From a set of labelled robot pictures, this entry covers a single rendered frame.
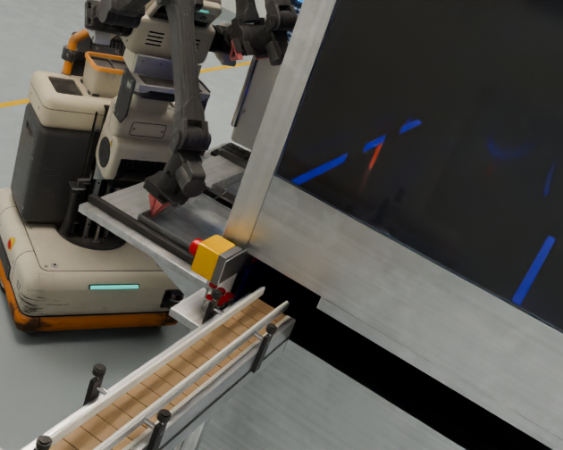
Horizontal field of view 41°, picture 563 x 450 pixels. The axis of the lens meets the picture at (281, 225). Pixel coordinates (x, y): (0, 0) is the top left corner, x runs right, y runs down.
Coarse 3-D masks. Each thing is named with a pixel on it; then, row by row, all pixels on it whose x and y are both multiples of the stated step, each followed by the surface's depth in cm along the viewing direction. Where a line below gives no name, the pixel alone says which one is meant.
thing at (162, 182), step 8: (152, 176) 187; (160, 176) 188; (168, 176) 182; (152, 184) 184; (160, 184) 184; (168, 184) 182; (176, 184) 183; (160, 192) 184; (168, 192) 184; (176, 192) 185; (168, 200) 184; (176, 200) 184; (184, 200) 186
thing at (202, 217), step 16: (176, 208) 201; (192, 208) 205; (208, 208) 207; (224, 208) 205; (160, 224) 191; (176, 224) 194; (192, 224) 197; (208, 224) 200; (224, 224) 203; (176, 240) 182; (192, 240) 190
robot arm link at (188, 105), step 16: (160, 0) 180; (176, 0) 180; (192, 0) 182; (176, 16) 180; (192, 16) 182; (176, 32) 180; (192, 32) 181; (176, 48) 179; (192, 48) 180; (176, 64) 179; (192, 64) 179; (176, 80) 179; (192, 80) 178; (176, 96) 179; (192, 96) 177; (176, 112) 177; (192, 112) 176; (176, 128) 177; (192, 128) 176; (192, 144) 176
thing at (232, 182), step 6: (234, 174) 225; (240, 174) 228; (222, 180) 218; (228, 180) 222; (234, 180) 226; (240, 180) 230; (216, 186) 214; (222, 186) 220; (228, 186) 224; (234, 186) 226; (222, 192) 214; (228, 192) 213; (234, 192) 222; (234, 198) 212
